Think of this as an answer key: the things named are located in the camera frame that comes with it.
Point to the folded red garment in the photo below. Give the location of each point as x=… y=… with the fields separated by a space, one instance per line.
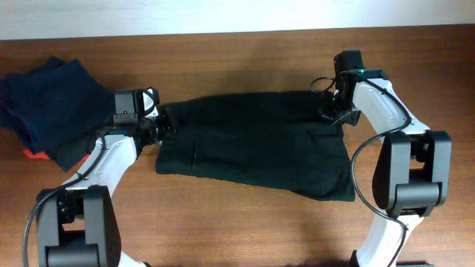
x=35 y=154

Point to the black shorts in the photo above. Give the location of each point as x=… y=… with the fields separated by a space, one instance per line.
x=272 y=140

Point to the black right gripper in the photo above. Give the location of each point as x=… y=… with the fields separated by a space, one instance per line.
x=325 y=112

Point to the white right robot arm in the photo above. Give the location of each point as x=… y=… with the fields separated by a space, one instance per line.
x=412 y=171

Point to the folded black garment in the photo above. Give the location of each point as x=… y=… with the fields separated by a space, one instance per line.
x=84 y=143

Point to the folded navy blue garment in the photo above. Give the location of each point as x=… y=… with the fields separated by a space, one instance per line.
x=53 y=104

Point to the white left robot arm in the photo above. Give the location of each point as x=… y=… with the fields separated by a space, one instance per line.
x=75 y=222

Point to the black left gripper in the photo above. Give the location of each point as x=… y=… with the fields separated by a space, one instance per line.
x=168 y=123

